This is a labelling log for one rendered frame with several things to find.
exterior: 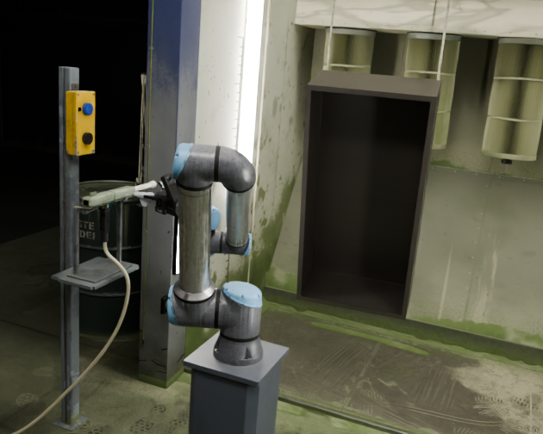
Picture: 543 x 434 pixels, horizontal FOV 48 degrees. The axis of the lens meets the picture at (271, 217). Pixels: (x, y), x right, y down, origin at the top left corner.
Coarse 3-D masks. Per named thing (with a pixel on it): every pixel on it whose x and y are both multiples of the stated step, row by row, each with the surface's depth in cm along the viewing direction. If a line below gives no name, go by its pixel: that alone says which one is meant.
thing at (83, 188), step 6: (84, 186) 386; (90, 186) 386; (96, 186) 388; (102, 186) 390; (108, 186) 391; (114, 186) 393; (120, 186) 394; (84, 192) 370; (132, 198) 365; (138, 198) 366
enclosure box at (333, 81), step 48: (336, 96) 319; (384, 96) 276; (432, 96) 270; (336, 144) 329; (384, 144) 321; (432, 144) 305; (336, 192) 341; (384, 192) 332; (336, 240) 354; (384, 240) 344; (336, 288) 347; (384, 288) 348
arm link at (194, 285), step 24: (192, 144) 190; (192, 168) 187; (216, 168) 187; (192, 192) 192; (192, 216) 197; (192, 240) 203; (192, 264) 208; (192, 288) 214; (216, 288) 225; (168, 312) 219; (192, 312) 218
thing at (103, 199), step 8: (144, 184) 278; (152, 184) 282; (96, 192) 246; (104, 192) 253; (112, 192) 255; (120, 192) 258; (128, 192) 264; (88, 200) 241; (96, 200) 244; (104, 200) 249; (112, 200) 254; (120, 200) 259; (88, 208) 242; (104, 208) 252; (104, 216) 253; (104, 224) 254; (104, 232) 255; (104, 240) 256
